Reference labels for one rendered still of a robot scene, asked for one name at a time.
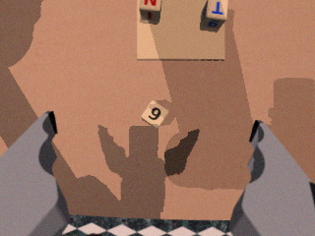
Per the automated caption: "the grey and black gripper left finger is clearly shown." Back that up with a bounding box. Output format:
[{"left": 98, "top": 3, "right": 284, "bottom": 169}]
[{"left": 0, "top": 111, "right": 70, "bottom": 236}]

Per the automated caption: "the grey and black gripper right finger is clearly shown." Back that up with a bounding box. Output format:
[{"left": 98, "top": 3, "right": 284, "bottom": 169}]
[{"left": 229, "top": 120, "right": 315, "bottom": 236}]

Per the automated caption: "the tan mat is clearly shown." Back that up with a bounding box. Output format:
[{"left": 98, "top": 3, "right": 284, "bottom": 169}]
[{"left": 137, "top": 0, "right": 225, "bottom": 60}]

